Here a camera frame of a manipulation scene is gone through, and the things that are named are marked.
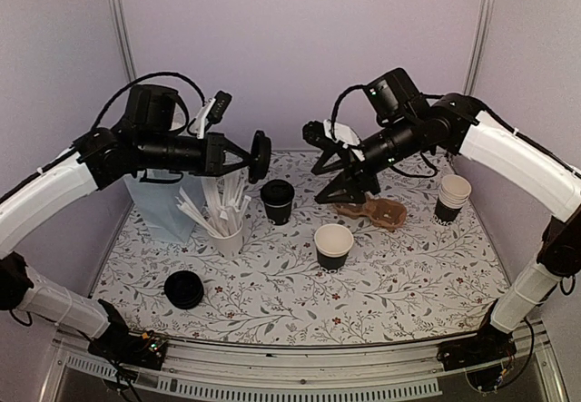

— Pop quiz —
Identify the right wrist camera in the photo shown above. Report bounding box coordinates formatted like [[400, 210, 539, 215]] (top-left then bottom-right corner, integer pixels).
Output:
[[302, 119, 365, 162]]

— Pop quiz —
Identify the stack of black lids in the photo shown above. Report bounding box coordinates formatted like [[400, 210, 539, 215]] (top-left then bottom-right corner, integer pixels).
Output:
[[163, 270, 204, 310]]

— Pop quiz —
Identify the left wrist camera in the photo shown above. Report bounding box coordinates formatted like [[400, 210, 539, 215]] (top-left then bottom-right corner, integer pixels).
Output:
[[186, 91, 232, 140]]

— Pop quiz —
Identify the floral table mat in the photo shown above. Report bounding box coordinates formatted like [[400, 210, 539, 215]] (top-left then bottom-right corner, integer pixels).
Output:
[[93, 152, 508, 346]]

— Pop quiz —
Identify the front aluminium rail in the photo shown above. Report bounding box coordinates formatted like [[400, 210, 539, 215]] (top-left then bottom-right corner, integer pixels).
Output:
[[41, 329, 568, 401]]

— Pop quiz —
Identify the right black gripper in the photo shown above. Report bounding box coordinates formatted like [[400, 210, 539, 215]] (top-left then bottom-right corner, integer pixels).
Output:
[[311, 113, 421, 202]]

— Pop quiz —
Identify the brown cardboard cup carrier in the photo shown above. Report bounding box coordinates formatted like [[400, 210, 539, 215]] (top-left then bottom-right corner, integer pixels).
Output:
[[334, 197, 408, 231]]

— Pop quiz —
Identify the black lidded coffee cup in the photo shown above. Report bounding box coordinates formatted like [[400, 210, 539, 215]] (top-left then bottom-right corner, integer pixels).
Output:
[[260, 179, 295, 226]]

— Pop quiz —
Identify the aluminium frame post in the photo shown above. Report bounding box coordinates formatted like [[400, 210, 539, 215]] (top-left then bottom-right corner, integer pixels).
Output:
[[463, 0, 495, 95], [108, 0, 137, 82]]

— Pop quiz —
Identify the light blue paper bag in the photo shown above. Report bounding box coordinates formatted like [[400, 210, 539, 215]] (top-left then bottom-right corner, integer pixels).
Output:
[[123, 170, 205, 244]]

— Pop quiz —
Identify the right aluminium frame post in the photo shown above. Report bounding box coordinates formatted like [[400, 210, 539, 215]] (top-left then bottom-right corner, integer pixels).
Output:
[[463, 0, 495, 95]]

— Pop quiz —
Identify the single black cup lid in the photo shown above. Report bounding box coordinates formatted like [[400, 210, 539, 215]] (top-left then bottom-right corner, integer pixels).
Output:
[[249, 130, 271, 184]]

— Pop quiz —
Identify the stack of paper cups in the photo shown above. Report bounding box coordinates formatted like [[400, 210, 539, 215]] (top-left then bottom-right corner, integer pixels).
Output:
[[433, 174, 472, 226]]

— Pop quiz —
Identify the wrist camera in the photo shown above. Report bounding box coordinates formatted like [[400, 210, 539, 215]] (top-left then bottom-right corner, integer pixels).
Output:
[[302, 119, 365, 162], [186, 91, 232, 140]]

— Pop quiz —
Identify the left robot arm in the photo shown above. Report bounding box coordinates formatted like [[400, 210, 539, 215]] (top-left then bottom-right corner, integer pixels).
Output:
[[1, 74, 271, 361]]

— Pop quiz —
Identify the white cup holding straws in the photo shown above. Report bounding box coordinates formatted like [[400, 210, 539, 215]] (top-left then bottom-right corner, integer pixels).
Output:
[[208, 219, 243, 260]]

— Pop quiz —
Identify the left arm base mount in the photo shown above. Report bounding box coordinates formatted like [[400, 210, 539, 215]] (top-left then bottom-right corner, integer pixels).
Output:
[[88, 330, 168, 370]]

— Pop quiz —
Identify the single black paper cup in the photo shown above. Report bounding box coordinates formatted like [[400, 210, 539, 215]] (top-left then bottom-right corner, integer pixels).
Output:
[[314, 224, 354, 272]]

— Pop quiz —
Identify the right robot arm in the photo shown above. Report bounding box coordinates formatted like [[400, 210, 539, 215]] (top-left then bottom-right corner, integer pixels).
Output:
[[302, 68, 580, 369]]

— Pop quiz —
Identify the left aluminium frame post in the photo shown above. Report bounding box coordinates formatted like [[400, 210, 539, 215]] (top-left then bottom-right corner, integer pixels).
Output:
[[108, 0, 137, 82]]

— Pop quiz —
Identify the bundle of wrapped straws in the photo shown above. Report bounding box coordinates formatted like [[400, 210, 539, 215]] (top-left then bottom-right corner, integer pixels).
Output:
[[176, 172, 251, 238]]

